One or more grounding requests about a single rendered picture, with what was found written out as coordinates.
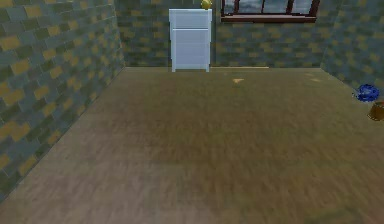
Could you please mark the white chest of drawers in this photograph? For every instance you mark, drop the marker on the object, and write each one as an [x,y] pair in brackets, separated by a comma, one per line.
[190,46]

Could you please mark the yellow round object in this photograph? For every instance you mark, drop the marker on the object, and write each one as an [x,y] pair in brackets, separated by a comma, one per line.
[206,4]

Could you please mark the brown wooden furniture piece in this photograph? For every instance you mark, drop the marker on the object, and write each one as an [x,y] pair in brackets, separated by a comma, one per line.
[377,111]

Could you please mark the blue crumpled cloth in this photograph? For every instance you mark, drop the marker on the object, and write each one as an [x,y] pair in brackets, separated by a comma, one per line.
[367,92]

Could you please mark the dark red framed window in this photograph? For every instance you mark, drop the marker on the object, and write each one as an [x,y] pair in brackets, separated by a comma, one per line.
[268,10]

